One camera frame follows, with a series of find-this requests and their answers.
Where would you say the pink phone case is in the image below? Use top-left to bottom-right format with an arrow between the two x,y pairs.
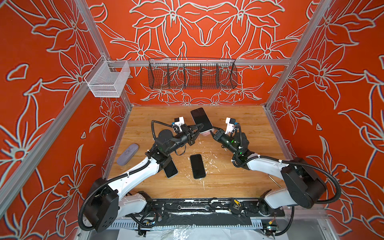
200,129 -> 214,136

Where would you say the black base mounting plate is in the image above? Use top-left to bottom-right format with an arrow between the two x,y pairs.
124,197 -> 286,218

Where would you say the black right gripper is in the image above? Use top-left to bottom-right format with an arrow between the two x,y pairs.
208,125 -> 241,157

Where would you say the aluminium frame post right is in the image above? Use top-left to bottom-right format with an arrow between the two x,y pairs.
264,0 -> 334,109

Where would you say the black phone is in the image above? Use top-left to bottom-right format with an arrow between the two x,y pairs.
191,108 -> 213,132
164,160 -> 179,179
190,154 -> 206,179

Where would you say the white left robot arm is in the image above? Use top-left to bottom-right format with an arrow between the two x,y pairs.
78,120 -> 204,233

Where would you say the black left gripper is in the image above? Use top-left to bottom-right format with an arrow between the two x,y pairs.
165,123 -> 202,156

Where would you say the aluminium frame post left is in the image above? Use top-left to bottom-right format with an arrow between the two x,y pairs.
73,0 -> 133,109

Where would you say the black wire basket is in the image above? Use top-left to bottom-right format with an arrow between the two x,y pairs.
148,57 -> 239,90

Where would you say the metal hex key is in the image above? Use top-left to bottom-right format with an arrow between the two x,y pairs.
268,174 -> 283,189

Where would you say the aluminium left side rail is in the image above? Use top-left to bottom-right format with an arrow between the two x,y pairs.
1,83 -> 89,217

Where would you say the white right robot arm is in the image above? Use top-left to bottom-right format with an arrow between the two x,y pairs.
211,128 -> 342,209

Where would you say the white slotted cable duct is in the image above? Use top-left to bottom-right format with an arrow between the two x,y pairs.
107,219 -> 263,231

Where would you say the aluminium frame post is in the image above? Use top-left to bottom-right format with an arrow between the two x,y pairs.
73,0 -> 133,109
264,0 -> 334,109

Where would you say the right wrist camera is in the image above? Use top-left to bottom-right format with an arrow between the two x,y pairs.
225,118 -> 239,135

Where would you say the white wire basket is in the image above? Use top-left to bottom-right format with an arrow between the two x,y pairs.
85,60 -> 131,98

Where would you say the aluminium horizontal back rail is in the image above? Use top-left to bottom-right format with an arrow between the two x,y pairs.
107,59 -> 291,68

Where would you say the lavender grey phone case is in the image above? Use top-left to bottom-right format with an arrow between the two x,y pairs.
117,143 -> 139,166

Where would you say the green circuit board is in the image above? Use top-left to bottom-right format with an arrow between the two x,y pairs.
262,222 -> 279,236

